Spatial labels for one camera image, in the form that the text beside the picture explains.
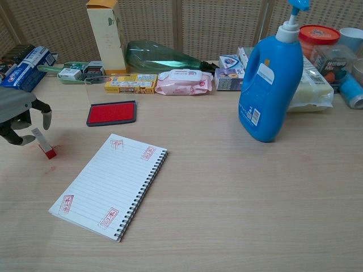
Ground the light blue mug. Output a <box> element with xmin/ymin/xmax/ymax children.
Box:
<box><xmin>339</xmin><ymin>27</ymin><xmax>363</xmax><ymax>54</ymax></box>

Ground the blue toothpaste box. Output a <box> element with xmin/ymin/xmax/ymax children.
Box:
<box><xmin>0</xmin><ymin>46</ymin><xmax>56</xmax><ymax>93</ymax></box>

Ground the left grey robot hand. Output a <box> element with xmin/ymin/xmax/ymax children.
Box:
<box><xmin>0</xmin><ymin>86</ymin><xmax>53</xmax><ymax>147</ymax></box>

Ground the red ink pad clear lid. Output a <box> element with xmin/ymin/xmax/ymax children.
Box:
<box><xmin>84</xmin><ymin>74</ymin><xmax>138</xmax><ymax>127</ymax></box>

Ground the green tray with handle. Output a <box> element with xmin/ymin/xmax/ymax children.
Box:
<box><xmin>37</xmin><ymin>61</ymin><xmax>94</xmax><ymax>86</ymax></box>

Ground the small purple box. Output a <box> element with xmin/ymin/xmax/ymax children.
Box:
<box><xmin>214</xmin><ymin>67</ymin><xmax>246</xmax><ymax>91</ymax></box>

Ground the wooden perforated folding screen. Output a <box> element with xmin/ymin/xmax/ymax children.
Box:
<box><xmin>0</xmin><ymin>0</ymin><xmax>363</xmax><ymax>65</ymax></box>

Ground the green plastic bottle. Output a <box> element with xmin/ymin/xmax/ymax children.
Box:
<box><xmin>125</xmin><ymin>40</ymin><xmax>219</xmax><ymax>73</ymax></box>

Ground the blue detergent pump bottle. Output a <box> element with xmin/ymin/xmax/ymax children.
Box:
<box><xmin>238</xmin><ymin>0</ymin><xmax>310</xmax><ymax>143</ymax></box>

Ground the white red stamp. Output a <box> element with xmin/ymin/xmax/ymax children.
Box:
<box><xmin>31</xmin><ymin>127</ymin><xmax>57</xmax><ymax>160</ymax></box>

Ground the blue white soap box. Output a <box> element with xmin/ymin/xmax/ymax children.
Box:
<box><xmin>218</xmin><ymin>54</ymin><xmax>245</xmax><ymax>70</ymax></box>

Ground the pastel multipack box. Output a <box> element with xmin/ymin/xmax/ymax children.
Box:
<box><xmin>237</xmin><ymin>46</ymin><xmax>255</xmax><ymax>69</ymax></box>

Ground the yellow flat box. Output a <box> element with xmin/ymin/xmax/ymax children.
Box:
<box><xmin>104</xmin><ymin>74</ymin><xmax>158</xmax><ymax>95</ymax></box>

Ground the small white green box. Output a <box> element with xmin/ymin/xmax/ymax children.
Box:
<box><xmin>58</xmin><ymin>67</ymin><xmax>82</xmax><ymax>80</ymax></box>

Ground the pink wet wipes pack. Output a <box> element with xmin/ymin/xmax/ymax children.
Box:
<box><xmin>154</xmin><ymin>69</ymin><xmax>213</xmax><ymax>96</ymax></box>

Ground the white spiral lined notebook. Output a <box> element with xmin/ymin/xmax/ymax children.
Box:
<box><xmin>48</xmin><ymin>133</ymin><xmax>168</xmax><ymax>243</ymax></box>

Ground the beige bowl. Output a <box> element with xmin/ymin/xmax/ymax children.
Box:
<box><xmin>352</xmin><ymin>58</ymin><xmax>363</xmax><ymax>79</ymax></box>

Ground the clear plastic snack box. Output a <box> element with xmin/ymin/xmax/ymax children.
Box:
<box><xmin>310</xmin><ymin>44</ymin><xmax>358</xmax><ymax>92</ymax></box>

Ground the tall beige orange carton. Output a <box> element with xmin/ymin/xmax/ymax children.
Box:
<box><xmin>86</xmin><ymin>0</ymin><xmax>128</xmax><ymax>75</ymax></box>

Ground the clear long plastic package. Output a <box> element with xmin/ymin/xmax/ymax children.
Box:
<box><xmin>288</xmin><ymin>55</ymin><xmax>335</xmax><ymax>113</ymax></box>

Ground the blue cylindrical tube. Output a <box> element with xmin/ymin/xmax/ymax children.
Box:
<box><xmin>339</xmin><ymin>73</ymin><xmax>363</xmax><ymax>110</ymax></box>

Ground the orange lid jar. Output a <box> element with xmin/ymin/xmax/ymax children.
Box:
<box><xmin>298</xmin><ymin>24</ymin><xmax>341</xmax><ymax>59</ymax></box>

